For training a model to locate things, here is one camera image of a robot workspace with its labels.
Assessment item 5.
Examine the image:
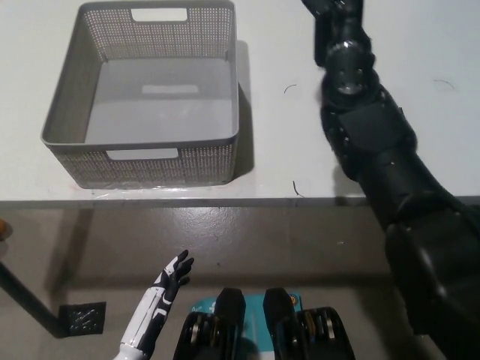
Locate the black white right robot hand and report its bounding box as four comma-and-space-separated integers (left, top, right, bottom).
299, 0, 367, 42

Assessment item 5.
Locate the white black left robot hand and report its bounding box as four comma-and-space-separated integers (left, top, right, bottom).
119, 250, 196, 352

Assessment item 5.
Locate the black metal table leg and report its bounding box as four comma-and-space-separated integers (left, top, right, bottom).
0, 260, 67, 333

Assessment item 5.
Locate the grey perforated plastic basket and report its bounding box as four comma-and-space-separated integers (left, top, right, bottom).
40, 0, 242, 190

